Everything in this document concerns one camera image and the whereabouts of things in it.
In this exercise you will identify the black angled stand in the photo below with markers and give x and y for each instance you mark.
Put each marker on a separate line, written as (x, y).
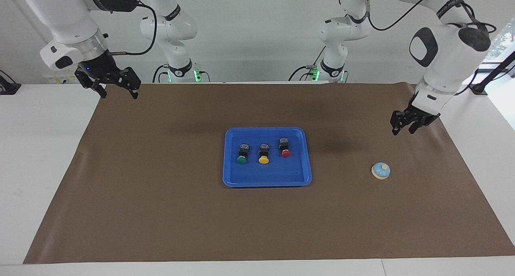
(493, 73)

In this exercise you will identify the red push button switch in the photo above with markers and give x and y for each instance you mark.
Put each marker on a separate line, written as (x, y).
(284, 146)

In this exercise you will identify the yellow push button switch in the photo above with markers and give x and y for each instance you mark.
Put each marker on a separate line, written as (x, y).
(264, 153)

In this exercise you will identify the white wall outlet box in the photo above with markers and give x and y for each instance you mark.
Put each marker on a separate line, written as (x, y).
(56, 79)

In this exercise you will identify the green push button switch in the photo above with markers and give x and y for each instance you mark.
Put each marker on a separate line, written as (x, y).
(242, 153)

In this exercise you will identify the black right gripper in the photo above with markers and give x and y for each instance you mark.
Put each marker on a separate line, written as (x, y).
(102, 71)

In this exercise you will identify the blue plastic tray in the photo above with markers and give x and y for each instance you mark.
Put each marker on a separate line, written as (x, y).
(265, 175)

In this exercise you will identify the brown table mat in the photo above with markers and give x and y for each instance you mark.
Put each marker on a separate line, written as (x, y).
(257, 219)

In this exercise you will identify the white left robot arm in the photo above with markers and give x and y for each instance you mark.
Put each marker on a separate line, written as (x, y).
(450, 62)

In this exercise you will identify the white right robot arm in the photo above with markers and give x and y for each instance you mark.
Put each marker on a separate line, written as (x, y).
(60, 14)

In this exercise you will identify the light blue desk bell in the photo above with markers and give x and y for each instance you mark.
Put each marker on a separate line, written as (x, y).
(380, 171)

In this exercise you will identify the black table clamp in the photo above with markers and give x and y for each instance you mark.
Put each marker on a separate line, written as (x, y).
(8, 87)

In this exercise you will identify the bright window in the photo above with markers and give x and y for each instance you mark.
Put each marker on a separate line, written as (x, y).
(503, 42)

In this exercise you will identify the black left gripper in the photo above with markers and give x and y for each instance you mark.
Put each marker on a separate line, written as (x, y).
(420, 116)

